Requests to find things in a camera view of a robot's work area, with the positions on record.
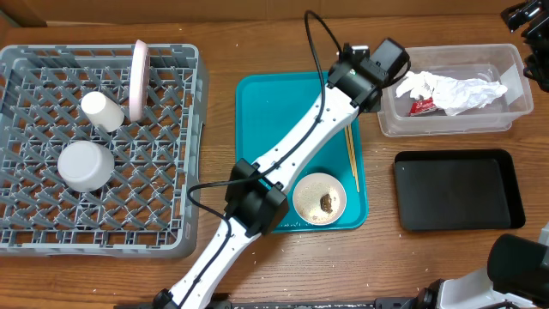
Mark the red snack wrapper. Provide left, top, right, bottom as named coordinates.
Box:
left=408, top=98, right=438, bottom=117

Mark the white tissue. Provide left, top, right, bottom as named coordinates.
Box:
left=395, top=71, right=437, bottom=100

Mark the white napkin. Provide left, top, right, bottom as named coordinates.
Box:
left=427, top=76, right=508, bottom=116

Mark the large pink-white plate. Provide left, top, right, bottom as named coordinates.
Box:
left=129, top=40, right=150, bottom=122

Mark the cream plastic cup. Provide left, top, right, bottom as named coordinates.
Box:
left=81, top=91, right=124, bottom=132

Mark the grey round bowl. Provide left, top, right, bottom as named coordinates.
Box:
left=57, top=141, right=115, bottom=192

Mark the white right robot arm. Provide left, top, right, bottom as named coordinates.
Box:
left=402, top=0, right=548, bottom=308

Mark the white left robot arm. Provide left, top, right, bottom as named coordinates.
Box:
left=152, top=38, right=411, bottom=308

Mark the wooden chopstick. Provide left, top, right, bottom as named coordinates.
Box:
left=345, top=125, right=360, bottom=193
left=345, top=125, right=357, bottom=178

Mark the teal plastic tray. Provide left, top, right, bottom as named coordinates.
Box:
left=235, top=71, right=369, bottom=233

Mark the clear plastic bin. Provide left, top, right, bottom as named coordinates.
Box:
left=377, top=44, right=534, bottom=137

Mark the brown food scrap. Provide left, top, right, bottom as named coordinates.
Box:
left=320, top=193, right=333, bottom=214

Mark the small plate with crumbs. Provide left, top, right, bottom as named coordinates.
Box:
left=293, top=173, right=347, bottom=226

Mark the black plastic tray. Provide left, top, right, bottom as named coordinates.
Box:
left=394, top=148, right=526, bottom=232

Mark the grey plastic dish rack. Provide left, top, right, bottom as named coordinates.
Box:
left=1, top=44, right=208, bottom=258

